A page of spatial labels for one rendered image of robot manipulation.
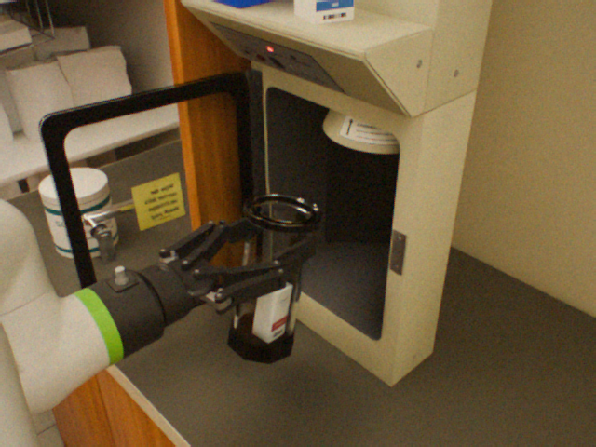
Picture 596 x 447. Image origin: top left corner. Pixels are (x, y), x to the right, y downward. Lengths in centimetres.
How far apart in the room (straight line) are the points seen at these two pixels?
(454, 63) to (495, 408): 54
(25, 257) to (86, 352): 12
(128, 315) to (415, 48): 42
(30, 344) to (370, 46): 45
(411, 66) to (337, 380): 54
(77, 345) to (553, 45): 86
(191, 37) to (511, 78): 57
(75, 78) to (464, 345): 134
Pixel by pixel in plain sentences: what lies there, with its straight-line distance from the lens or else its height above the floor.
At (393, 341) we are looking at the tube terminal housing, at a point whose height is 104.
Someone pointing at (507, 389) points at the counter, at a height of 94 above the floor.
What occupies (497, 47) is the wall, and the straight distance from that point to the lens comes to 118.
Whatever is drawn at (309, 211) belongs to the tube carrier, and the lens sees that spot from 84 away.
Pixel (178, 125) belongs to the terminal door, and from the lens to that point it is 90.
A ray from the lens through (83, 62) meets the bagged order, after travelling 194.
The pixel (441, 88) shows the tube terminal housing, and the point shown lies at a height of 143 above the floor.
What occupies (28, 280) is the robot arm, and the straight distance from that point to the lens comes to 66.
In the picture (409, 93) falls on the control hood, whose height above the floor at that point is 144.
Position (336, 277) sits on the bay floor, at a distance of 109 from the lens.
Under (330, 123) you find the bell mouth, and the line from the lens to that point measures 89.
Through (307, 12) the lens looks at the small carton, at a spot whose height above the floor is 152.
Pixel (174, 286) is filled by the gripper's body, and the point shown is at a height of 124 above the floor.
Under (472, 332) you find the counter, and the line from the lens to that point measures 114.
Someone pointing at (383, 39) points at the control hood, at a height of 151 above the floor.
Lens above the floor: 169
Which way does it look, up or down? 34 degrees down
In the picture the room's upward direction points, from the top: straight up
